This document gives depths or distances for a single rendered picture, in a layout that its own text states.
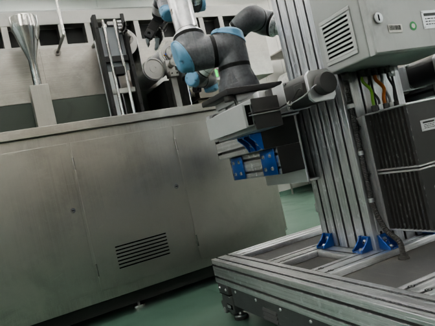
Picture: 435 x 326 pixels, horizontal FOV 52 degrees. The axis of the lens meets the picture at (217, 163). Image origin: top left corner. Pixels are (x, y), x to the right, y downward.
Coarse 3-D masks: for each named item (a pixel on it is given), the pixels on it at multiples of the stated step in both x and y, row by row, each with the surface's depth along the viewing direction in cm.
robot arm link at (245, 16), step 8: (248, 8) 200; (256, 8) 200; (240, 16) 199; (248, 16) 198; (256, 16) 199; (264, 16) 202; (232, 24) 201; (240, 24) 199; (248, 24) 199; (256, 24) 201; (248, 32) 203; (192, 72) 213; (200, 72) 213; (208, 72) 213; (192, 80) 213; (200, 80) 215
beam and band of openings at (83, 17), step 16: (0, 16) 245; (48, 16) 256; (64, 16) 260; (80, 16) 264; (128, 16) 277; (144, 16) 282; (208, 16) 302; (224, 16) 309; (0, 32) 251; (48, 32) 262; (80, 32) 271; (208, 32) 310; (0, 48) 250; (16, 48) 247
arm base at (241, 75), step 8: (232, 64) 156; (240, 64) 156; (248, 64) 158; (224, 72) 158; (232, 72) 156; (240, 72) 155; (248, 72) 156; (224, 80) 157; (232, 80) 156; (240, 80) 154; (248, 80) 155; (256, 80) 157; (224, 88) 156
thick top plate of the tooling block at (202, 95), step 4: (196, 92) 255; (200, 92) 252; (204, 92) 254; (212, 92) 256; (216, 92) 257; (196, 96) 256; (200, 96) 252; (204, 96) 253; (208, 96) 255; (192, 100) 262; (196, 100) 258
